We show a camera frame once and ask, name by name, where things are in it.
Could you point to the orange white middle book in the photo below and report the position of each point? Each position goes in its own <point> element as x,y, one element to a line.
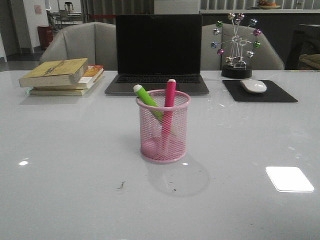
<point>89,78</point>

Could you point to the ferris wheel desk toy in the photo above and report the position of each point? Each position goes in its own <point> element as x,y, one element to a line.
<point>241,45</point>

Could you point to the black mouse pad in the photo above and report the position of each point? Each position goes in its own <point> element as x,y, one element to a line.
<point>273,93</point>

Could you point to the fruit bowl on counter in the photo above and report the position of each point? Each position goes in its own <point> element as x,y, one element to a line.
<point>266,5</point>

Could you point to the white computer mouse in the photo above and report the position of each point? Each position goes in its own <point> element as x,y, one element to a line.
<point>253,86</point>

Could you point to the pink mesh pen holder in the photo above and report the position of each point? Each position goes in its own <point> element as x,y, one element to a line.
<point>150,128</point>

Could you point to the yellow top book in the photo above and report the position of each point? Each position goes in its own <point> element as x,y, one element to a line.
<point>55,73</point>

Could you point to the grey right armchair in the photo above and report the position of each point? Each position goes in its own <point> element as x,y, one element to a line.
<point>257,53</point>

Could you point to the red trash bin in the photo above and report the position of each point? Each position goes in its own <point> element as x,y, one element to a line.
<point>45,35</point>

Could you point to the grey laptop black screen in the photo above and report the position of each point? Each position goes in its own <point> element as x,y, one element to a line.
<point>153,48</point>

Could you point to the grey left armchair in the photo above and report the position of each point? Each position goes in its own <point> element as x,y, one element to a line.
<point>95,41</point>

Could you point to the green marker pen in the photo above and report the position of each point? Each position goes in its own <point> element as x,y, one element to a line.
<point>144,96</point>

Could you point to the grey armchair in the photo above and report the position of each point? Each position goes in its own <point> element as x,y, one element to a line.
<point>257,53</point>
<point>95,41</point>

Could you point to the pink marker pen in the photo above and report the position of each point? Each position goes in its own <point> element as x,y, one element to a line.
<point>167,115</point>

